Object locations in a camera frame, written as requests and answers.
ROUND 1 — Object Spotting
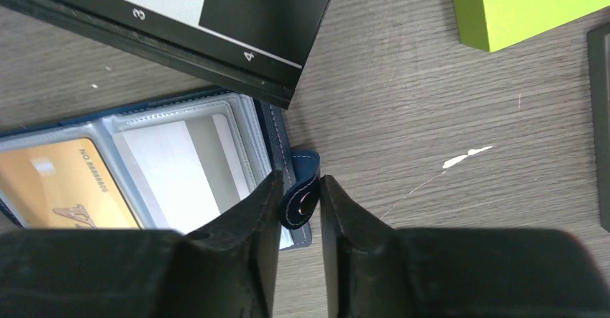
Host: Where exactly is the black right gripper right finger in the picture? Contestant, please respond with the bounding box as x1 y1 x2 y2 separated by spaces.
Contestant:
320 176 609 317

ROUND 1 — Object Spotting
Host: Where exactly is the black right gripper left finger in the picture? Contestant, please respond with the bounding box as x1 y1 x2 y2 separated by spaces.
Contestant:
1 171 283 317

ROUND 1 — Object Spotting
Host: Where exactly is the blue card holder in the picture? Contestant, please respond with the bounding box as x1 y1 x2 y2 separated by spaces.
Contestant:
1 88 319 250

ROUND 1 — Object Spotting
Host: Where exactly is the gold VIP credit card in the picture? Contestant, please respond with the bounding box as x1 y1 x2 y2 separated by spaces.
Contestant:
1 137 140 229

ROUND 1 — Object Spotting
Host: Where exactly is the black white chessboard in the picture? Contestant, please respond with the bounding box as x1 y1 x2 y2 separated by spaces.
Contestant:
1 0 331 109

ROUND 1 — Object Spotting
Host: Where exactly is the green toy block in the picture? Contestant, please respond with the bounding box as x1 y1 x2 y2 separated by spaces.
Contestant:
452 0 609 53

